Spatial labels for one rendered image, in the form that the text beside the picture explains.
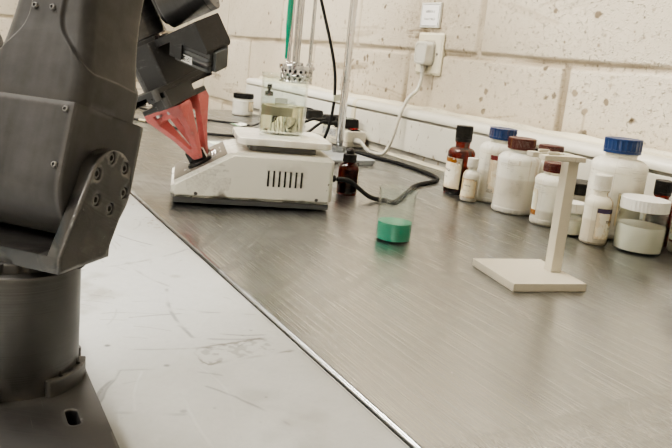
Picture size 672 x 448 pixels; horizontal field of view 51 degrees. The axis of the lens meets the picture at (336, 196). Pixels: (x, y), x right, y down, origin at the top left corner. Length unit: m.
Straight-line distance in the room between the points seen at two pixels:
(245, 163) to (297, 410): 0.50
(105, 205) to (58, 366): 0.09
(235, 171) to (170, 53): 0.16
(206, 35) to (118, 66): 0.41
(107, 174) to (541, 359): 0.32
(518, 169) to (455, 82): 0.44
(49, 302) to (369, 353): 0.22
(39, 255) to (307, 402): 0.17
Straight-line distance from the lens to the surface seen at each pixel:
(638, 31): 1.15
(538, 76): 1.27
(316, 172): 0.88
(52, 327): 0.39
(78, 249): 0.37
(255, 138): 0.87
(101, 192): 0.38
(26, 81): 0.39
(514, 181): 1.03
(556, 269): 0.73
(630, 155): 0.98
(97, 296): 0.57
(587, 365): 0.54
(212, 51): 0.81
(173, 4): 0.84
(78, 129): 0.37
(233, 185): 0.87
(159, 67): 0.84
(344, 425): 0.40
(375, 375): 0.46
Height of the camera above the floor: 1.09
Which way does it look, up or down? 11 degrees down
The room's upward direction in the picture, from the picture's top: 6 degrees clockwise
